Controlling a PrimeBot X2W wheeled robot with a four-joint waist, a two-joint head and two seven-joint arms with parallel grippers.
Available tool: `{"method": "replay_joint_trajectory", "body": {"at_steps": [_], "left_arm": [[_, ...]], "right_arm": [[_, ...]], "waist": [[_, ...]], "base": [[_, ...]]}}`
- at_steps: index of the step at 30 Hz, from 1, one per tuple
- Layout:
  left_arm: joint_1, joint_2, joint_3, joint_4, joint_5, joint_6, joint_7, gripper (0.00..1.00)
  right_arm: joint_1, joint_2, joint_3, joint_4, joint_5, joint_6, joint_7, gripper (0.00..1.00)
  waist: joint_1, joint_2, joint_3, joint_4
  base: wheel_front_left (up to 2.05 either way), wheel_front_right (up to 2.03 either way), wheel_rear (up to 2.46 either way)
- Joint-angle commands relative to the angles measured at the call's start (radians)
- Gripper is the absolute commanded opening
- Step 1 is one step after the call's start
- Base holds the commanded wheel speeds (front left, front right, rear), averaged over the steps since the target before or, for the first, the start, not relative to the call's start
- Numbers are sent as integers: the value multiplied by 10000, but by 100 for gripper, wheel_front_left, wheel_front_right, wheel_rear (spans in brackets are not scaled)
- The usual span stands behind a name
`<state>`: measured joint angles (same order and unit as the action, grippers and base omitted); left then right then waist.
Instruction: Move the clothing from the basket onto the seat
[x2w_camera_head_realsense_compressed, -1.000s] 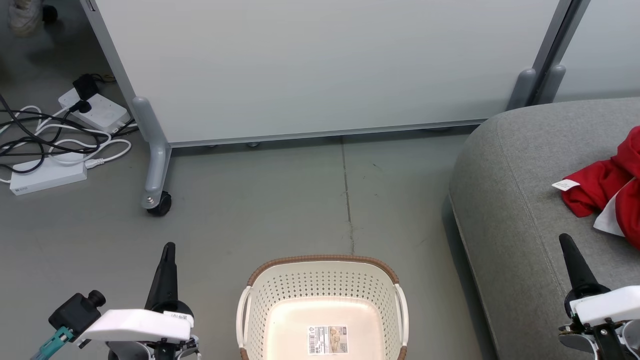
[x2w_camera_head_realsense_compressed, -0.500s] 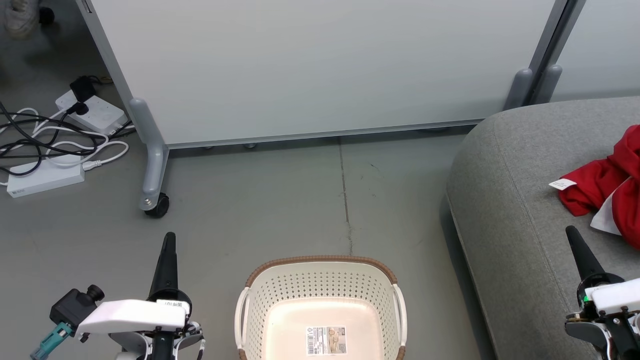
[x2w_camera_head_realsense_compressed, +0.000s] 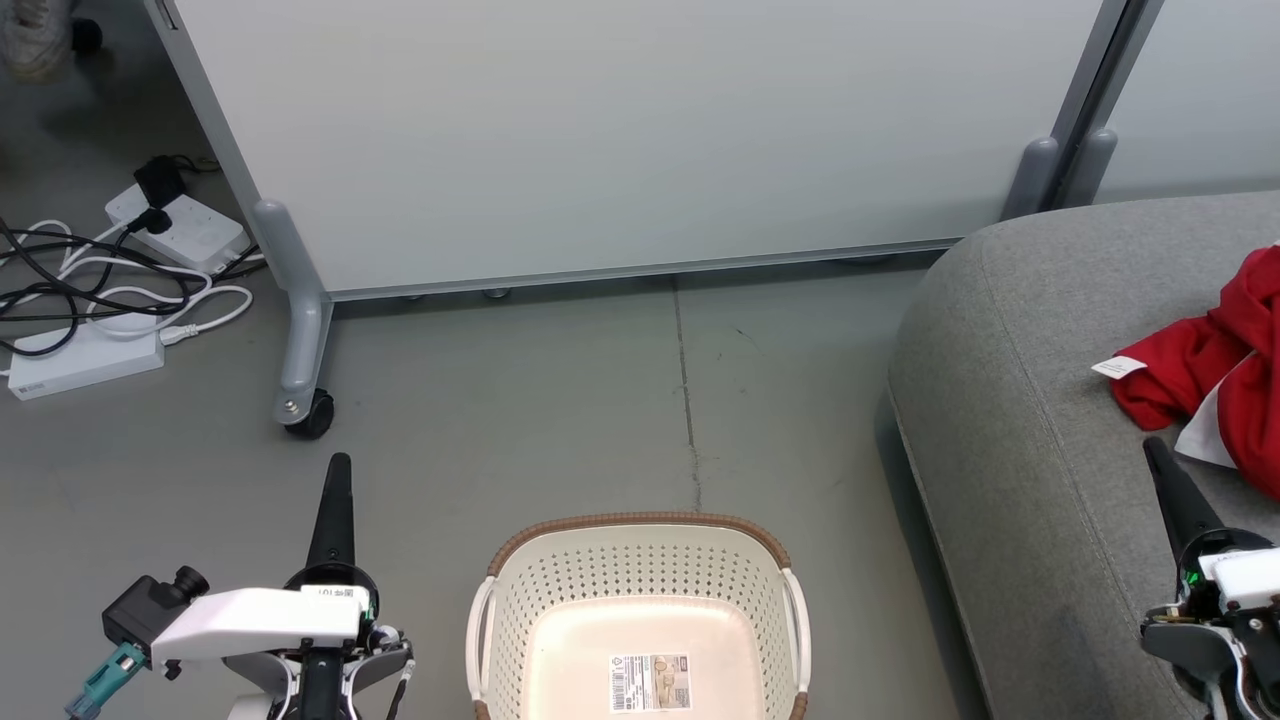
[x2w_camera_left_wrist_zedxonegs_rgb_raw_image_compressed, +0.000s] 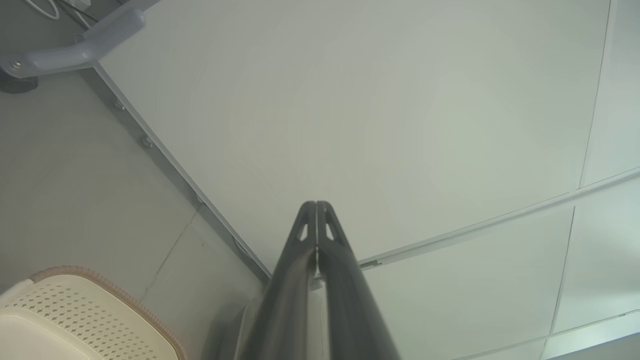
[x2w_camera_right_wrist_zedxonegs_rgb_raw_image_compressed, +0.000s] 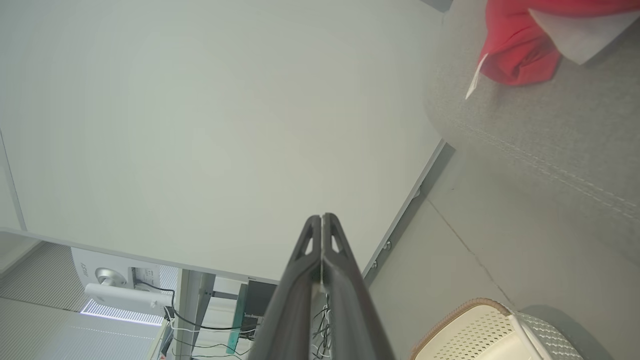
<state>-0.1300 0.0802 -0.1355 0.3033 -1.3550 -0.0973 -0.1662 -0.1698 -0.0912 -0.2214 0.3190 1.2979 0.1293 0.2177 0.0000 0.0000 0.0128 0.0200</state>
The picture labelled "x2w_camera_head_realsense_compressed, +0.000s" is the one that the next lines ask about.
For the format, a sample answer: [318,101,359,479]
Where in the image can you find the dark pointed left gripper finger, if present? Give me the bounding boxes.
[304,452,357,570]

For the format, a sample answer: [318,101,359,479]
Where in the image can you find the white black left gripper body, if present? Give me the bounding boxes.
[150,562,383,720]

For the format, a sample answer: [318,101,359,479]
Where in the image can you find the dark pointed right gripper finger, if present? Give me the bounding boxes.
[1142,436,1227,567]

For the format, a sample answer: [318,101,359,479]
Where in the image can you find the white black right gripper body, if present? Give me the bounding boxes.
[1140,529,1280,720]

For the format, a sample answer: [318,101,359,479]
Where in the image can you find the red and white clothing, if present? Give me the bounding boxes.
[1091,244,1280,503]

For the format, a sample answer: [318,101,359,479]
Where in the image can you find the cream perforated laundry basket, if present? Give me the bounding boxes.
[464,511,814,720]

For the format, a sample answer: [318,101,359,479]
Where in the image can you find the black caster wheel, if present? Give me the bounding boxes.
[283,388,337,441]

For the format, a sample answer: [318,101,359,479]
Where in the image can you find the grey fabric sofa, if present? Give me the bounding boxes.
[884,189,1280,720]

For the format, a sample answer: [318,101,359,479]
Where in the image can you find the grey partition leg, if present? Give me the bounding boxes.
[250,198,336,426]

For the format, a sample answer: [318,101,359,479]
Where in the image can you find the white long power strip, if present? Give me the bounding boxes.
[6,322,167,403]

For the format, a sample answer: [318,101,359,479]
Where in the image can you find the white square power strip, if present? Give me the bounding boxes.
[104,182,251,276]

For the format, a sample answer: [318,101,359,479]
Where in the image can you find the paper label sticker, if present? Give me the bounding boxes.
[609,652,693,714]

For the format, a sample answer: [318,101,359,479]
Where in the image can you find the black power adapter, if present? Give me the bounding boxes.
[133,154,189,209]

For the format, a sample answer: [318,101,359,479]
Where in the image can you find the narrow white partition panel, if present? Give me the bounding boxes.
[1092,0,1280,205]

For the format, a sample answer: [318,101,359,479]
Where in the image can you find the large white partition panel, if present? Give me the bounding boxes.
[143,0,1136,302]

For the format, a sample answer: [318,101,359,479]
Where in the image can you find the beige shoe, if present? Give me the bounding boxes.
[0,0,77,83]

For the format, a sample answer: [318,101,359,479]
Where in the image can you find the teal left camera cable connector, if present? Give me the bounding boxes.
[64,642,153,720]

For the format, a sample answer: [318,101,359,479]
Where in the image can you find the white looped cable with plug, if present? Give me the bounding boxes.
[88,284,255,348]

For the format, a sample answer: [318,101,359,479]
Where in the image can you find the white thin cable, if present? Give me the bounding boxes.
[0,218,215,313]

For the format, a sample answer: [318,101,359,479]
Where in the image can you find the grey partition foot post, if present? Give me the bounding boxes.
[1058,126,1119,209]
[1000,136,1061,221]

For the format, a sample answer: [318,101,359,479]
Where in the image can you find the black tangled floor cables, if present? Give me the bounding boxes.
[0,214,267,358]

